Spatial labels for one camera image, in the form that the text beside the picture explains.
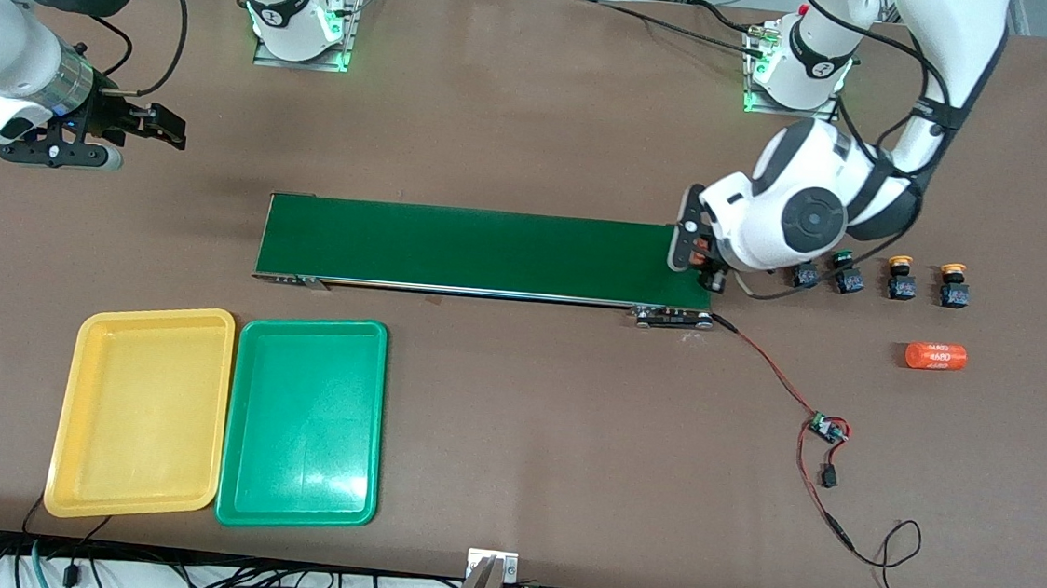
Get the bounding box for thin black cable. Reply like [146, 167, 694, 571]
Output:
[21, 490, 48, 538]

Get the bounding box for green conveyor belt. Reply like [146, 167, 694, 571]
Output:
[250, 189, 721, 333]

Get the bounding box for yellow push button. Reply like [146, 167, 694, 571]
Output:
[937, 263, 973, 310]
[882, 255, 919, 303]

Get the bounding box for small green circuit board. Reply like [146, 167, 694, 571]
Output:
[807, 410, 852, 445]

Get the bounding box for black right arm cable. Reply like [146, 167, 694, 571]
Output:
[76, 0, 191, 104]

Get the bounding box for green plastic tray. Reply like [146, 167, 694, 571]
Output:
[214, 308, 391, 539]

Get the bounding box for red black conveyor wire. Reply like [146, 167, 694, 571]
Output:
[690, 314, 940, 588]

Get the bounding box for teal cable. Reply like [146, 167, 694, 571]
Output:
[29, 538, 57, 588]

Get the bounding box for yellow plastic tray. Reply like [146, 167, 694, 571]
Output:
[42, 296, 238, 531]

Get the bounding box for black cable across table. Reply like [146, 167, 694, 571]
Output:
[588, 0, 770, 62]

